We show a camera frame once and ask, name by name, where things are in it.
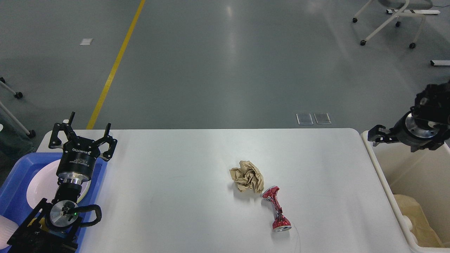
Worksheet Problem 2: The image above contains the white paper cup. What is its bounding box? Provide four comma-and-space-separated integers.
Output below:
409, 231, 418, 245
402, 215, 413, 231

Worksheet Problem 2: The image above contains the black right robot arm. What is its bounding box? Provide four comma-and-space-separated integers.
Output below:
367, 82, 450, 153

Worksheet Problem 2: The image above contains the pink mug dark inside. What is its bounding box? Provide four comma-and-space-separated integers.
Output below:
0, 215, 18, 250

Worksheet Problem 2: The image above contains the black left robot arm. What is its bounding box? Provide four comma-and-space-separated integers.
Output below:
7, 112, 117, 253

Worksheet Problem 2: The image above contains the white office chair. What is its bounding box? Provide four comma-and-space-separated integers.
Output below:
360, 0, 433, 49

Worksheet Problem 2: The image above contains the crushed red can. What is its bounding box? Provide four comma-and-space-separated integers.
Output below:
262, 186, 291, 232

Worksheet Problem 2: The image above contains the clear floor plate left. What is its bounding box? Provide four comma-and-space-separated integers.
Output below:
296, 113, 314, 125

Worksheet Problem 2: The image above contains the white bar on floor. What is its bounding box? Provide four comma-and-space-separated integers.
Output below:
430, 60, 450, 67

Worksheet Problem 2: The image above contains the brown paper bag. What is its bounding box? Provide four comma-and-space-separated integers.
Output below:
394, 194, 445, 248

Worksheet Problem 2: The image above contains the clear floor plate right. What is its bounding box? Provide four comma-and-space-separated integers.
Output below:
314, 112, 332, 125

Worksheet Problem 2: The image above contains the pink plate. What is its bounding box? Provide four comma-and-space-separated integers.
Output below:
26, 159, 91, 208

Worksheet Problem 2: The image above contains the light green plate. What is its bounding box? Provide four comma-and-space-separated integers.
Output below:
76, 176, 91, 203

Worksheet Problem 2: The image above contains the brown paper ball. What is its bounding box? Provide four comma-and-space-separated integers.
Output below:
229, 161, 265, 194

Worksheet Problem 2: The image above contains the white cart frame left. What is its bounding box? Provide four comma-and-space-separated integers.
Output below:
0, 77, 36, 138

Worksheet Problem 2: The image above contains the cream plastic bin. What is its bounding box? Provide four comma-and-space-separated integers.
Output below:
361, 131, 450, 253

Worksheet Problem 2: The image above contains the person in jeans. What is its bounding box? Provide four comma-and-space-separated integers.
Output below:
0, 117, 32, 184

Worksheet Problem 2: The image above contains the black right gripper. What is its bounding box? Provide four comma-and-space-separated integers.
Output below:
367, 111, 449, 153

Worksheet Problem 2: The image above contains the clear floor plate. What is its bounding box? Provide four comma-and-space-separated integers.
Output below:
314, 112, 332, 125
296, 113, 314, 125

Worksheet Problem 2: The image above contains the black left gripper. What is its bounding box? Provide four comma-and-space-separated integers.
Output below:
48, 112, 118, 180

